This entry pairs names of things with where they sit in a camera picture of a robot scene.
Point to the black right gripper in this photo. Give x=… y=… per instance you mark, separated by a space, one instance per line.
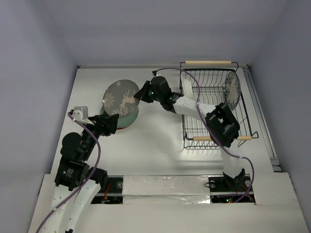
x=147 y=91

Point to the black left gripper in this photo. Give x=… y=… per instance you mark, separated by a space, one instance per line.
x=106 y=123

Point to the red teal plate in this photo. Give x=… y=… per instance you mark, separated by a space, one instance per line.
x=121 y=128

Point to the green glass plate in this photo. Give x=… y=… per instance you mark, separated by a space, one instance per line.
x=128 y=119

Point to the grey reindeer plate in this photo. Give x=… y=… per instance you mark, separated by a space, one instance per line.
x=119 y=98

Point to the white deep plate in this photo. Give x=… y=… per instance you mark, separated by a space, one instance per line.
x=187 y=88

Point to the blue floral plate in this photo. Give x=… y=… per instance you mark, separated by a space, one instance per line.
x=232 y=90

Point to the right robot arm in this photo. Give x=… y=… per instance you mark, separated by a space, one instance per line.
x=219 y=121

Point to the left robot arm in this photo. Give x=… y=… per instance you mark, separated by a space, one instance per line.
x=76 y=183

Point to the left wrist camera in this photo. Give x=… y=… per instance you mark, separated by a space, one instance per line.
x=80 y=113

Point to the black wire dish rack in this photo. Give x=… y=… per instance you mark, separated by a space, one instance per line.
x=210 y=84

